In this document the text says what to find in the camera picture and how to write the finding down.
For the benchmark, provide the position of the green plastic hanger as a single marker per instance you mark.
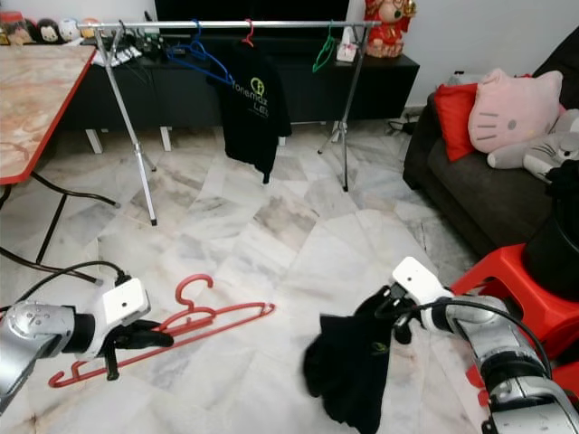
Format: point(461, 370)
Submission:
point(329, 38)

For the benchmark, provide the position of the black round laundry basket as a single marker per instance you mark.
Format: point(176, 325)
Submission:
point(556, 267)

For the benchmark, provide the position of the white paper stack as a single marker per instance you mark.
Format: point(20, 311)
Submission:
point(118, 57)

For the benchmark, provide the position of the dark grey fabric sofa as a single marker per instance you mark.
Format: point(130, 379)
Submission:
point(479, 199)

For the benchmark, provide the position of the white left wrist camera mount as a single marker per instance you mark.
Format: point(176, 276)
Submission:
point(122, 303)

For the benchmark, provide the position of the white blue round toy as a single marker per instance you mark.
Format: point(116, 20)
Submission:
point(68, 30)

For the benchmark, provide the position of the white pink tissue pack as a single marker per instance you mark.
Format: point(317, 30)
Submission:
point(345, 52)

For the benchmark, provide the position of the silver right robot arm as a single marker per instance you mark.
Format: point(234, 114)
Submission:
point(507, 371)

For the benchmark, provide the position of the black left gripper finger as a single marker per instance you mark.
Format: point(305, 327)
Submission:
point(152, 329)
point(152, 342)

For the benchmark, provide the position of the red plastic hanger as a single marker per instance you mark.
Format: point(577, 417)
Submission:
point(199, 316)
point(250, 41)

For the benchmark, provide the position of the black white plush doll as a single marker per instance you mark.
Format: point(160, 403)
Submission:
point(42, 32)

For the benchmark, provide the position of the marble pattern folding table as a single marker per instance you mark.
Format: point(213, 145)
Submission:
point(41, 108)

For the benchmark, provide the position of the blue plastic hanger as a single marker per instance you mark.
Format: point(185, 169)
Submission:
point(201, 61)

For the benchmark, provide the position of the grey Totoro plush open eyes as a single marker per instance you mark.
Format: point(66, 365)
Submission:
point(543, 149)

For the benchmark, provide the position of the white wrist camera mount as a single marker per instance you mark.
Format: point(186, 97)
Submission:
point(122, 303)
point(419, 280)

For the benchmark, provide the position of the silver metal clothes rack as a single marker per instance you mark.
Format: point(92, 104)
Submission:
point(280, 24)

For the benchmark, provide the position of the red plastic stool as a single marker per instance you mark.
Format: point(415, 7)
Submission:
point(498, 271)

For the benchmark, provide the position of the pink Hello Kitty cushion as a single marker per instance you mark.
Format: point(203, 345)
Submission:
point(516, 113)

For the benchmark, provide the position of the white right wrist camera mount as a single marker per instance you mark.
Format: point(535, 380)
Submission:
point(419, 280)

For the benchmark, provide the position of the red cushion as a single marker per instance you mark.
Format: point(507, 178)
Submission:
point(454, 117)

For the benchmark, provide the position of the black flat screen television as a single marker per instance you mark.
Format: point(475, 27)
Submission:
point(253, 9)

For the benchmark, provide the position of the white lace covered side table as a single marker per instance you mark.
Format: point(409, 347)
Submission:
point(463, 79)

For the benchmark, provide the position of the orange round toy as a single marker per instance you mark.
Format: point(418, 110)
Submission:
point(88, 29)

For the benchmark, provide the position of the black shirt green logo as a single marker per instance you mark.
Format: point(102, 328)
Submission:
point(565, 190)
point(348, 380)
point(253, 122)

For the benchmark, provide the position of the red laughing Buddha statue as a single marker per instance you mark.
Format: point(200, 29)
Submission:
point(389, 34)

